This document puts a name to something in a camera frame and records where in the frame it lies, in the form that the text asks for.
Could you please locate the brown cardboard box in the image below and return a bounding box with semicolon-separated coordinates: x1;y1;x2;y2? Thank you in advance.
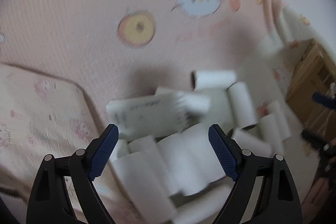
286;39;335;139

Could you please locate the white flat paper box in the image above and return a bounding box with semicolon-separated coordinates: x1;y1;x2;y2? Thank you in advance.
106;93;189;141

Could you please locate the white cardboard tube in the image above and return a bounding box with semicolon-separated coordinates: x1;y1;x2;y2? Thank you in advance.
110;139;130;161
112;152;177;223
227;82;258;130
191;70;237;90
155;86;211;117
181;123;226;183
231;128;272;157
128;135;170;192
259;114;283;151
266;101;291;140
156;133;211;196

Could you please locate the pink cat print sofa cover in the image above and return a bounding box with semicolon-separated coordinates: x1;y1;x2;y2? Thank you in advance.
0;0;336;224

